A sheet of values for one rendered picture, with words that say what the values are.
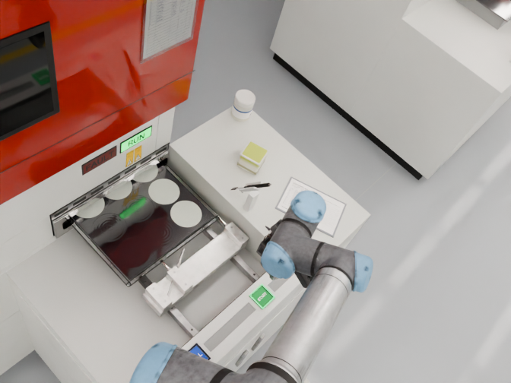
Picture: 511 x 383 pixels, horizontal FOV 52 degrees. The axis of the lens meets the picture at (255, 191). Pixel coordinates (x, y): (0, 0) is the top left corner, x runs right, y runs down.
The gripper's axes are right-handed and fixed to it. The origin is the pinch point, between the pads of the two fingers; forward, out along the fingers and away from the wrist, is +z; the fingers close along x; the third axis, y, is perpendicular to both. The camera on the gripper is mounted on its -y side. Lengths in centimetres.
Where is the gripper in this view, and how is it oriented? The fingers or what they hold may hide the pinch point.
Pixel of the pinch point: (276, 277)
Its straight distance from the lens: 142.6
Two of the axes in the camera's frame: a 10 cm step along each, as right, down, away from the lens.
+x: -6.7, 5.1, -5.3
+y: -7.1, -6.6, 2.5
